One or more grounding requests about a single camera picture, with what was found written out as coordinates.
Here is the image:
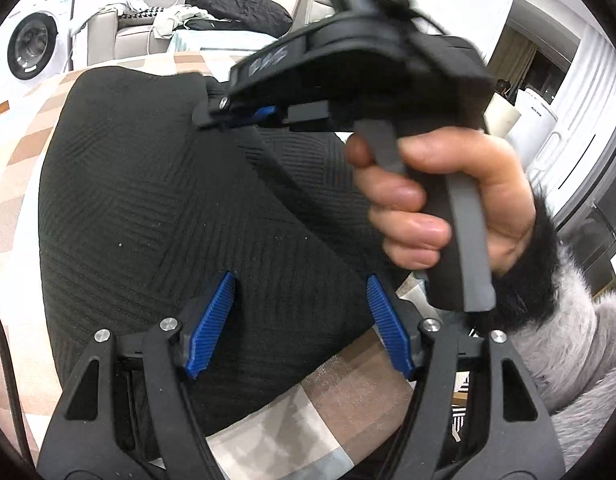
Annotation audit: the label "black puffer jacket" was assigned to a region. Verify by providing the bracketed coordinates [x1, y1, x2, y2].
[185, 0, 294, 38]

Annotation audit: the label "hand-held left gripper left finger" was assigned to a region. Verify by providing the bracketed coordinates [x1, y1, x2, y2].
[37, 270, 238, 480]

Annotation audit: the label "houndstooth cushion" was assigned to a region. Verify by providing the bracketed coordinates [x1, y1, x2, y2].
[118, 5, 169, 23]

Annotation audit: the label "white crumpled clothes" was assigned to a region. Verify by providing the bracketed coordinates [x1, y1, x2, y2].
[153, 5, 209, 41]

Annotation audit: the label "white washing machine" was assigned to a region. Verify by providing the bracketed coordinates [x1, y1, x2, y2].
[0, 0, 76, 86]

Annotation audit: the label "person's right hand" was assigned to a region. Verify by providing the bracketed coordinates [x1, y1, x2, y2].
[345, 127, 536, 276]

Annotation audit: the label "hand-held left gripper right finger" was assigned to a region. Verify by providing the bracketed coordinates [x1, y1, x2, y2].
[365, 273, 567, 480]

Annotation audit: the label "white air purifier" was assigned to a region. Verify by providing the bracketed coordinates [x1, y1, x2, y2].
[515, 87, 559, 166]

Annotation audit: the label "black flat bag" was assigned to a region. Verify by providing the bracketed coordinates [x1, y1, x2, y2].
[180, 17, 244, 33]

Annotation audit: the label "light grey blanket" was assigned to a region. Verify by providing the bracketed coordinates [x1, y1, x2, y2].
[73, 0, 134, 36]

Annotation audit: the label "teal checked tablecloth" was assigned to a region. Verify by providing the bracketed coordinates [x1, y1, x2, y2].
[173, 30, 284, 53]

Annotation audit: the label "black knit sweater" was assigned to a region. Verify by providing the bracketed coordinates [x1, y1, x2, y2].
[38, 67, 429, 466]

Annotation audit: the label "black cable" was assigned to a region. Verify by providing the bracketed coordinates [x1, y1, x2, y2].
[0, 300, 36, 466]

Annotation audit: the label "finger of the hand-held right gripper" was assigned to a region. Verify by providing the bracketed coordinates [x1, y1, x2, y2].
[192, 91, 254, 130]
[250, 106, 289, 125]

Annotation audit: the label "grey sofa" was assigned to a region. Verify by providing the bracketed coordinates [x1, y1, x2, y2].
[88, 0, 314, 68]

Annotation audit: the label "brown blue checked tablecloth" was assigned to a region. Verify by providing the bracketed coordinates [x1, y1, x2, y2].
[0, 50, 469, 480]

